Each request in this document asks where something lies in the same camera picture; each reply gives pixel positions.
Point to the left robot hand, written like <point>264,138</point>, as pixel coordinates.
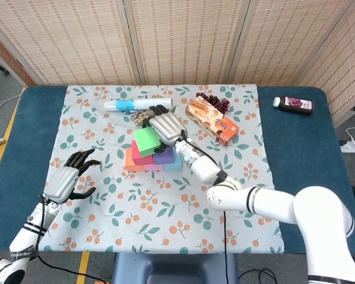
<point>60,183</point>

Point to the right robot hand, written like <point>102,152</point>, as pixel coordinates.
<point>167,127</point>

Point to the green foam cube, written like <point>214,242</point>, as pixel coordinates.
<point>146,142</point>

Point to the purple foam cube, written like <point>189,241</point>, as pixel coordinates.
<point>164,156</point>

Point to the light blue foam cube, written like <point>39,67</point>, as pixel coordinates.
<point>173,165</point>

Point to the red foam cube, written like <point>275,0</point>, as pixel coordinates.
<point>142,161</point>

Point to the pink foam cube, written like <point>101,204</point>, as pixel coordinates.
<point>154,167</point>

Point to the orange foam cube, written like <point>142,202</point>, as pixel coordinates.
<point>129,164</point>

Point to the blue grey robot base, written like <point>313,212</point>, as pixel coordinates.
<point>174,267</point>

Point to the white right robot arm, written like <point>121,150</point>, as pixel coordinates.
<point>269,204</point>

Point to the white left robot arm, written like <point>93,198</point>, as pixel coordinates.
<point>20,236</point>

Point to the white bag roll blue band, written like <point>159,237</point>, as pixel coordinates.
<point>127,104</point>

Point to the orange biscuit box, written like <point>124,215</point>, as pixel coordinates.
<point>216,121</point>

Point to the red grape bunch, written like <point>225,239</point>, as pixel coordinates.
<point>213,99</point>

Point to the floral berry print tablecloth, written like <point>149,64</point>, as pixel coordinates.
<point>136,213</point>

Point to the bamboo folding screen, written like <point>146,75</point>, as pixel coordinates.
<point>180,44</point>

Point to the small orange floor object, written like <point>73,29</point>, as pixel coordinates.
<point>102,282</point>

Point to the dark juice bottle white cap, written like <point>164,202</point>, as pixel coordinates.
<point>298,106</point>

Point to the teal padded table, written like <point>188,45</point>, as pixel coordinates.
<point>301,133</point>

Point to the white power strip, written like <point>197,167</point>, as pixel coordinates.
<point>353,147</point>

